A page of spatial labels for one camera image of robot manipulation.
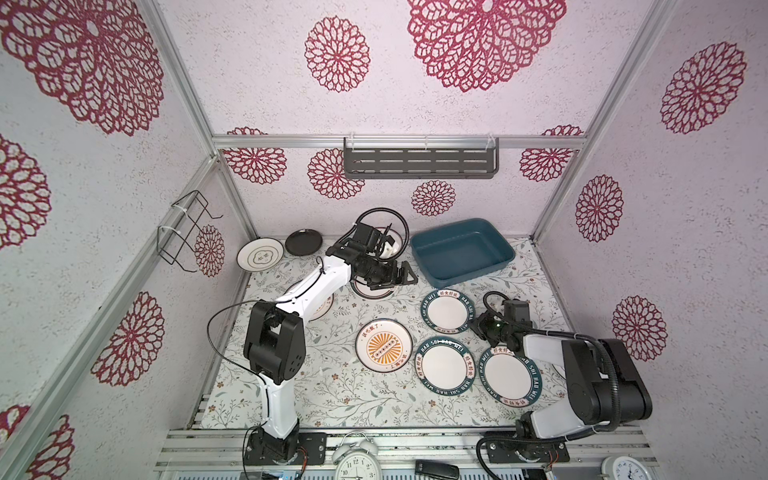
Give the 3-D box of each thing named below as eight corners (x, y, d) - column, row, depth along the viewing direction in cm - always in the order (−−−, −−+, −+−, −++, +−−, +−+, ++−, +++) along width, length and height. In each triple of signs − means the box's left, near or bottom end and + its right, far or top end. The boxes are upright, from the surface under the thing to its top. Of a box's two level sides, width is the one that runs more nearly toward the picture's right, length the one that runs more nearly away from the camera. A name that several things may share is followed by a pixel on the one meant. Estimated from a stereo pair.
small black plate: (284, 255, 117) (283, 252, 115) (290, 233, 125) (289, 229, 123) (320, 255, 117) (319, 251, 115) (324, 233, 125) (323, 229, 123)
